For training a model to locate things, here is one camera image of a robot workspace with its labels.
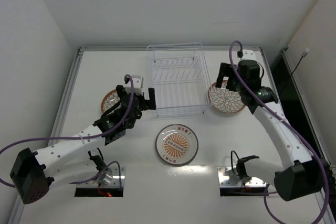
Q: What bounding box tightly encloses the flower pattern plate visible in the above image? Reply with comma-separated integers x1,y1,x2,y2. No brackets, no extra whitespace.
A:
101,89,120,115
208,80,245,114

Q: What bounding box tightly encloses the orange sunburst glass plate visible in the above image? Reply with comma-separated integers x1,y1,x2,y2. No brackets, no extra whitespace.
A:
155,124,199,167

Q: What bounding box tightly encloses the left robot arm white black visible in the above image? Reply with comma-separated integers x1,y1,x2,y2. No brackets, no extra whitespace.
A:
9,81,156,205

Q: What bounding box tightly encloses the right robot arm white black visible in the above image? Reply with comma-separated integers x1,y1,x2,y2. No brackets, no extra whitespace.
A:
216,60,327,201

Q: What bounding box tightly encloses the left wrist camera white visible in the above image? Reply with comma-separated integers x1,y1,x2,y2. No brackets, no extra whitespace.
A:
124,75,144,96

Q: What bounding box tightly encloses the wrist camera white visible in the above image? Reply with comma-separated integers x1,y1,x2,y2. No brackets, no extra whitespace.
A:
237,49,256,61
124,75,144,96

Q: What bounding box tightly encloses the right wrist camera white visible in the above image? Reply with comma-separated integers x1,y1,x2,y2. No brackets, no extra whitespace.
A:
237,49,256,61

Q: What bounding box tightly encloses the white wire dish rack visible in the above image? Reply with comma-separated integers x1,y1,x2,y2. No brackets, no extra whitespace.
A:
146,42,211,117

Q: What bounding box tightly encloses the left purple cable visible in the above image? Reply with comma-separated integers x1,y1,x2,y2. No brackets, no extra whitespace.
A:
0,74,135,188

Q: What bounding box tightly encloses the purple cable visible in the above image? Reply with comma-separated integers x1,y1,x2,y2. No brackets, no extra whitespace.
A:
229,40,330,224
0,74,135,188

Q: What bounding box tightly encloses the black wall cable white plug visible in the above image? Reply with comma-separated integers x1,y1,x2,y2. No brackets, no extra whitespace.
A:
279,48,310,98

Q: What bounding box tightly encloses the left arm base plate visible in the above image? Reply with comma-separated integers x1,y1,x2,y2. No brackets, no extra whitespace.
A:
75,166,126,198

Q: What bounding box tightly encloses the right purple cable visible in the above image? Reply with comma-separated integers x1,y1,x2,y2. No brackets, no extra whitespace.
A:
229,40,330,224

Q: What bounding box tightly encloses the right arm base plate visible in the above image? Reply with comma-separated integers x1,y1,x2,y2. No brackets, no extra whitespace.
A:
217,166,266,197

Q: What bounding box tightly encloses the aluminium table frame rail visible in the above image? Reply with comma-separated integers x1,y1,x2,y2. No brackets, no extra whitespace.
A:
6,46,85,224

